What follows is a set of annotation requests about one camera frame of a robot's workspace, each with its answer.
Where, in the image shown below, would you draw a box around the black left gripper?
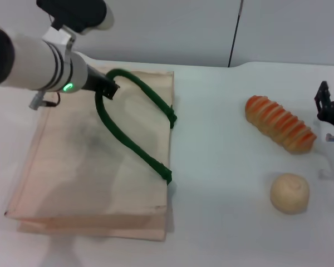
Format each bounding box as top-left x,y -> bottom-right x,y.
83,64 -> 121,100

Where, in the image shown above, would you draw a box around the orange striped bread loaf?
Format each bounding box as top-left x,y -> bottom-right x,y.
244,95 -> 318,154

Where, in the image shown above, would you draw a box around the beige tote bag green handles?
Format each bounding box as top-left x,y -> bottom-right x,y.
4,68 -> 179,242

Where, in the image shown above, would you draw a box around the round egg yolk pastry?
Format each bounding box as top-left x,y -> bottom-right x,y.
269,172 -> 310,215

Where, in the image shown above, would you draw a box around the left wrist cable metal plug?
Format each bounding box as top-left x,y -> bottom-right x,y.
30,91 -> 62,110

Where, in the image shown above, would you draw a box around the left wrist camera housing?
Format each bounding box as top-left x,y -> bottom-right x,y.
36,0 -> 115,47

